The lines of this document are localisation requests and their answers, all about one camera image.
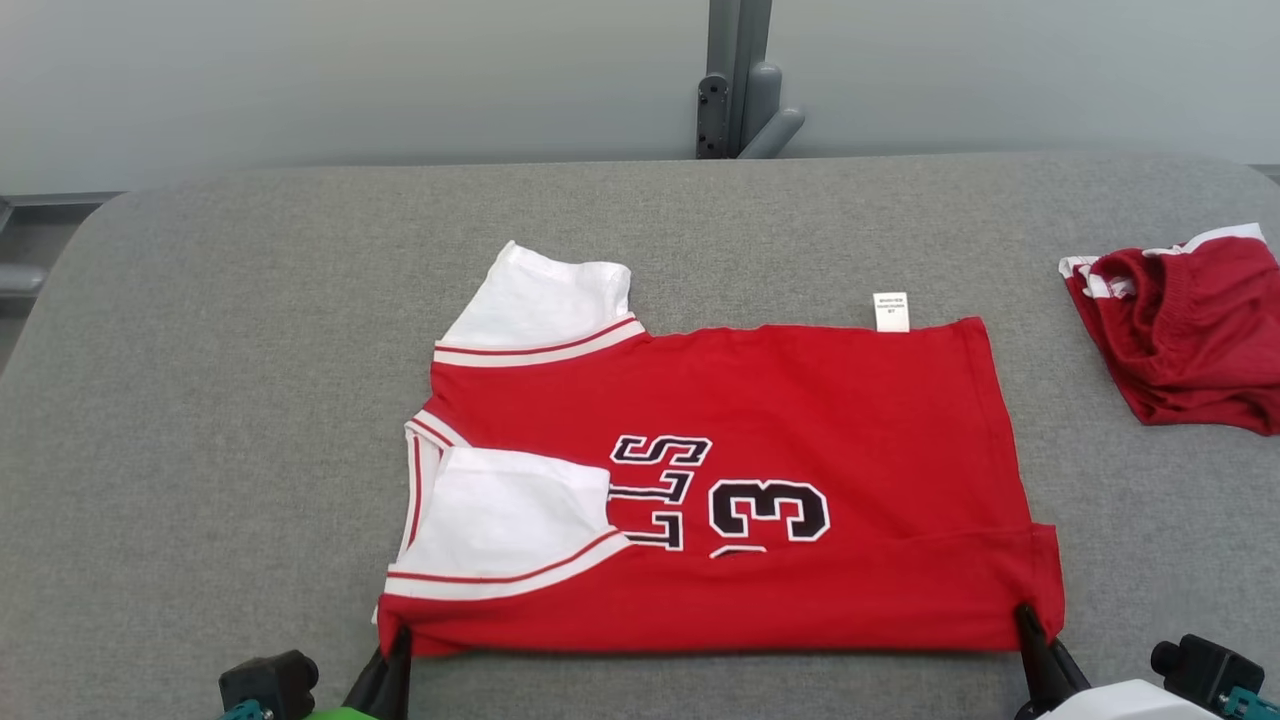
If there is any grey metal frame stand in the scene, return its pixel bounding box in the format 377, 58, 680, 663
0, 195, 47, 297

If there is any red shorts white stripe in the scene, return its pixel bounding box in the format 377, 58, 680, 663
1058, 222, 1280, 437

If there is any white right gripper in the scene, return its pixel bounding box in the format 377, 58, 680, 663
1015, 603, 1227, 720

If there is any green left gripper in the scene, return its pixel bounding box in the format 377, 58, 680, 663
300, 625, 414, 720

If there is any red white basketball jersey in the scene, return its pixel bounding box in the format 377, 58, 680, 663
375, 240, 1066, 659

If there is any grey metal post with foot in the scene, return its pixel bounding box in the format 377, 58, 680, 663
695, 0, 806, 161

